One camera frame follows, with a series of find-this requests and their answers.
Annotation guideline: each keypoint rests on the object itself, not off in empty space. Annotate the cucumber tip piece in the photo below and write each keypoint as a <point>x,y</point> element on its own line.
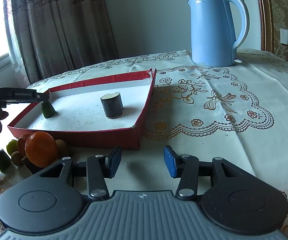
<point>47,110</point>

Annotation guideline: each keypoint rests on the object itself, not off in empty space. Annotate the patterned beige curtain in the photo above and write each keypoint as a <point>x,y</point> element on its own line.
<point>59,30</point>

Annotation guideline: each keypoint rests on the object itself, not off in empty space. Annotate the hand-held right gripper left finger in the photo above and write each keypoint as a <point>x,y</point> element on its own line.
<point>115,162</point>

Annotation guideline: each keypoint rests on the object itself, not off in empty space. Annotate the red cardboard box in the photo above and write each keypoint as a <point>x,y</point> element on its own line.
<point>84,120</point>

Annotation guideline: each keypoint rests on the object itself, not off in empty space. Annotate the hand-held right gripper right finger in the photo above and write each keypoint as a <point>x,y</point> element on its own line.
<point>170,163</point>

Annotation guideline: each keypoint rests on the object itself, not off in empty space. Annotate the dark eggplant cylinder piece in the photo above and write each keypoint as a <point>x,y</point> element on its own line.
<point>111,107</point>

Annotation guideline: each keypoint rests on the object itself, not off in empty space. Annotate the large orange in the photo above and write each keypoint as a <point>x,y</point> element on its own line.
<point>41,150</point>

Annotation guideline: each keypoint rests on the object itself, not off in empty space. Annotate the small reddish orange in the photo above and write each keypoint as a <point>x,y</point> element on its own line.
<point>21,142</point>

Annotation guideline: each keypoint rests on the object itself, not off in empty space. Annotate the light blue electric kettle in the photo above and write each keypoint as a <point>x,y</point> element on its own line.
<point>211,30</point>

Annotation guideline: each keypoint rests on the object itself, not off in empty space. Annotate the yellow-green tomato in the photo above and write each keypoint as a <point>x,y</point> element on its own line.
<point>11,146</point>

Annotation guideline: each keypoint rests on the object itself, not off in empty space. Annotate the small olive round fruit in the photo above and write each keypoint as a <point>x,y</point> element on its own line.
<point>62,146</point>
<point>16,158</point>

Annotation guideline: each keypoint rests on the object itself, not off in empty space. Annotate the halved eggplant piece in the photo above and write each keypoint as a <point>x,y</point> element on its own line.
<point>29,166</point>

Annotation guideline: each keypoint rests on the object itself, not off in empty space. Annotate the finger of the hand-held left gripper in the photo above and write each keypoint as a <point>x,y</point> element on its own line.
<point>21,95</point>

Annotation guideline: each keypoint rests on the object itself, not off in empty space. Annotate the cucumber cylinder piece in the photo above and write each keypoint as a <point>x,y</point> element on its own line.
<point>2,160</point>

